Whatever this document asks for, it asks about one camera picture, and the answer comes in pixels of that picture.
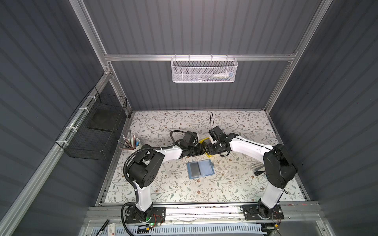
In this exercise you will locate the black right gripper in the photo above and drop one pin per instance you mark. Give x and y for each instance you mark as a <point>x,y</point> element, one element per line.
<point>211,148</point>

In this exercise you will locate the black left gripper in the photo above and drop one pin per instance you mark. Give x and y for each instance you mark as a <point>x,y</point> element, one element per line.
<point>198,149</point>

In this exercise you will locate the yellow plastic card tray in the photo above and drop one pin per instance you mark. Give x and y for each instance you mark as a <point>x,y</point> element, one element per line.
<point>207,145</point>

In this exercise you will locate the blue leather card holder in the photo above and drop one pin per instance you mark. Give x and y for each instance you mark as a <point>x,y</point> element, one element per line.
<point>206,168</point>

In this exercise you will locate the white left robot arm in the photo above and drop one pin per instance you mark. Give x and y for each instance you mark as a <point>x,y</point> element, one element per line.
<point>142,166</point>

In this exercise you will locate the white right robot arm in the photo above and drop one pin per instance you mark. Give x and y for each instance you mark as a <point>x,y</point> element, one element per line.
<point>278,164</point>

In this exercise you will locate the white pen cup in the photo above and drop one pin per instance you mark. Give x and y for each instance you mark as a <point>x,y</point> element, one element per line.
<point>136,144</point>

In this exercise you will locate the pens in cup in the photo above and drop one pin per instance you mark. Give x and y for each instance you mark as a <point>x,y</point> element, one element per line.
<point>124,143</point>

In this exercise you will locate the white tube in basket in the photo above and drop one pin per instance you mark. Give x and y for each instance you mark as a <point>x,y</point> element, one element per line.
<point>220,76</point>

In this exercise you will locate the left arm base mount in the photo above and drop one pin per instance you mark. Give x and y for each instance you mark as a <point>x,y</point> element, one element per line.
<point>152,215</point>

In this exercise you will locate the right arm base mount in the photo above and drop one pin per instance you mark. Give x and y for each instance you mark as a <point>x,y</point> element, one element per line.
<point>261,212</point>

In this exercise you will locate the white wire mesh basket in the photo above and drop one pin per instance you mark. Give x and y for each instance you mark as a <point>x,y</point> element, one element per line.
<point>194,69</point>

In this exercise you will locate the black wire mesh basket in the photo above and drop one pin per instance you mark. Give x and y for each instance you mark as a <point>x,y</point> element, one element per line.
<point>97,128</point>

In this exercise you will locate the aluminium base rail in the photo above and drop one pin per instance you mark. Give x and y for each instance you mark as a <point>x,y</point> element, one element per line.
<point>213,213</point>

